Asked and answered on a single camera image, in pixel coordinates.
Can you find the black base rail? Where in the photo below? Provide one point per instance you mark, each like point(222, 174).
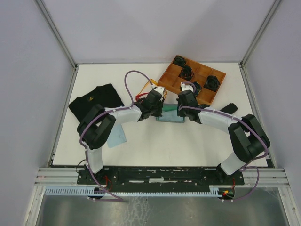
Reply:
point(118, 176)

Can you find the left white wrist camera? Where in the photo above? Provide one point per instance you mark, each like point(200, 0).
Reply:
point(159, 89)

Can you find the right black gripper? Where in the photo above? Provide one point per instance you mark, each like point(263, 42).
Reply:
point(180, 113)

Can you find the left aluminium frame post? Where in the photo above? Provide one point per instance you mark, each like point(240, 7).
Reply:
point(47, 17)

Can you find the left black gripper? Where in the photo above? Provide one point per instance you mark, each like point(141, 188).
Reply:
point(158, 113)

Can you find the black folded t-shirt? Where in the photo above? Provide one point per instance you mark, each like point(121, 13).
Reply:
point(105, 96)

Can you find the light blue cloth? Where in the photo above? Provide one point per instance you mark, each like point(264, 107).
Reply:
point(170, 115)
point(116, 137)

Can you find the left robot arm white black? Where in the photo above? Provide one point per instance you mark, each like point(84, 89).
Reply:
point(95, 128)

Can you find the red sunglasses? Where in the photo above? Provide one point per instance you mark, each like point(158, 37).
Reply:
point(137, 97)

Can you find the aluminium frame post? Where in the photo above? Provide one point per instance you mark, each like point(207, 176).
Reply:
point(47, 17)
point(260, 32)

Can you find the right aluminium frame post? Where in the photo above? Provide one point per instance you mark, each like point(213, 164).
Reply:
point(260, 32)

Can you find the orange wooden divider tray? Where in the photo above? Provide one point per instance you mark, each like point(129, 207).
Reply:
point(171, 80)

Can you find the rolled dark tie right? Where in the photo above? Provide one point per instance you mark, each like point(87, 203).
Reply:
point(212, 83)

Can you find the rolled dark tie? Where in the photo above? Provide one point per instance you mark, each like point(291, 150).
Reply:
point(186, 73)
point(212, 83)
point(179, 61)

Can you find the rolled dark tie top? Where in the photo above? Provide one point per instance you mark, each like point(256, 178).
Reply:
point(179, 61)

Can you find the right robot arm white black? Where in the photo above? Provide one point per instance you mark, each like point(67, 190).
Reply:
point(248, 139)

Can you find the black glasses case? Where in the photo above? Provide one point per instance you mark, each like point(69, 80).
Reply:
point(229, 109)

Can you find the grey-blue glasses case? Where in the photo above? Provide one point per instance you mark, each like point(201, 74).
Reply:
point(170, 107)

